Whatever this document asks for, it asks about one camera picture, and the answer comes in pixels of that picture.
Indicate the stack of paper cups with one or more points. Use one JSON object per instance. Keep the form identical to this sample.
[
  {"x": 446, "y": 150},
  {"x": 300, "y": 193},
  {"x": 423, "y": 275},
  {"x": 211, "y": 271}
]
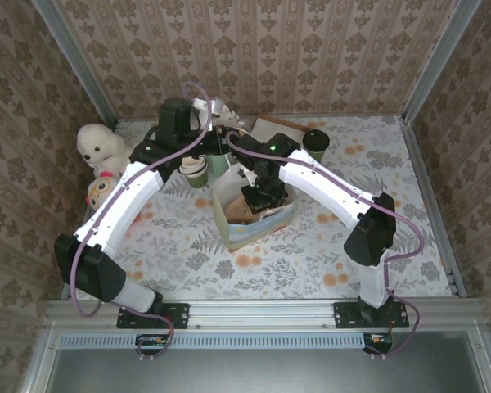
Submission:
[{"x": 196, "y": 176}]

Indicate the green paper coffee cup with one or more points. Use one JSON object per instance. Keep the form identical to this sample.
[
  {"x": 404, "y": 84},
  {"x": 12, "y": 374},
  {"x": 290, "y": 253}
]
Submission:
[{"x": 320, "y": 155}]

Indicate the black coffee cup lid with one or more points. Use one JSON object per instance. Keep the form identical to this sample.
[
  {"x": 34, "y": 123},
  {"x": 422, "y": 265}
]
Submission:
[{"x": 316, "y": 140}]

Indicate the paper bag with sky print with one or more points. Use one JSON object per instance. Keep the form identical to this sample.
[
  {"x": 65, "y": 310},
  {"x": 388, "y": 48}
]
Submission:
[{"x": 239, "y": 237}]

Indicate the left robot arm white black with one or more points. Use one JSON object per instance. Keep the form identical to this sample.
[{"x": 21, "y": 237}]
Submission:
[{"x": 122, "y": 196}]

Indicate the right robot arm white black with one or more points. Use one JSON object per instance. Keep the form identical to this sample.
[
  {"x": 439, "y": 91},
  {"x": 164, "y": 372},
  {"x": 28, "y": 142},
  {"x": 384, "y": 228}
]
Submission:
[{"x": 331, "y": 184}]

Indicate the white paper napkins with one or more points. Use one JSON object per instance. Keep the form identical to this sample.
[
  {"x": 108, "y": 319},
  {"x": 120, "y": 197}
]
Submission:
[{"x": 266, "y": 127}]

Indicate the brown cardboard napkin tray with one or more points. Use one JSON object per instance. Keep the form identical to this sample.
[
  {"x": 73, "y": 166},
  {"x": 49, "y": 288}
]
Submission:
[{"x": 286, "y": 125}]

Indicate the white wrapped straw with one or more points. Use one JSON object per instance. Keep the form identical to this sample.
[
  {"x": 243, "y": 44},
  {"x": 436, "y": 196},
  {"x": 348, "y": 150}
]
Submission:
[
  {"x": 235, "y": 116},
  {"x": 220, "y": 109}
]

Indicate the white plush dog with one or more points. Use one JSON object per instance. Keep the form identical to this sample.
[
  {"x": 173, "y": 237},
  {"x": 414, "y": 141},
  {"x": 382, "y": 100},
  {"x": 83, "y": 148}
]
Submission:
[{"x": 98, "y": 145}]

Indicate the doll with glasses striped shirt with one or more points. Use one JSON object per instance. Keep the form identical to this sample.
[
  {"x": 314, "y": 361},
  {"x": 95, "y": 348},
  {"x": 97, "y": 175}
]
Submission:
[{"x": 100, "y": 190}]

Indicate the grey metal panel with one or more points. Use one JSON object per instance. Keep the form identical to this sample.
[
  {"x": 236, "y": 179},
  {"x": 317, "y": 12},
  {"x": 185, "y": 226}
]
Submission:
[{"x": 262, "y": 372}]

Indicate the aluminium frame post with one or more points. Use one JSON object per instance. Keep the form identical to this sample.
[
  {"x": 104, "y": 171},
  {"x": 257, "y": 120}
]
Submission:
[
  {"x": 71, "y": 53},
  {"x": 444, "y": 53}
]

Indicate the aluminium mounting rail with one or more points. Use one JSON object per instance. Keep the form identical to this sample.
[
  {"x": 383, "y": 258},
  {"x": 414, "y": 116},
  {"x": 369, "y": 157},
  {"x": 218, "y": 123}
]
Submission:
[{"x": 262, "y": 313}]

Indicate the aluminium side rail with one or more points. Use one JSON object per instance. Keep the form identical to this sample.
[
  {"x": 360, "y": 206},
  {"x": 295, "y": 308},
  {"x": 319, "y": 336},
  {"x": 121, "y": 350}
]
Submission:
[{"x": 423, "y": 184}]

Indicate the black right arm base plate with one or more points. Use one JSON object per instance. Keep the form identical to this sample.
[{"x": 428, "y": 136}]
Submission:
[{"x": 348, "y": 315}]

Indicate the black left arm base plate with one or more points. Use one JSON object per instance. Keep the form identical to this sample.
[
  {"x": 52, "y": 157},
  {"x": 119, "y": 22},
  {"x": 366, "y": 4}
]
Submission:
[{"x": 176, "y": 315}]

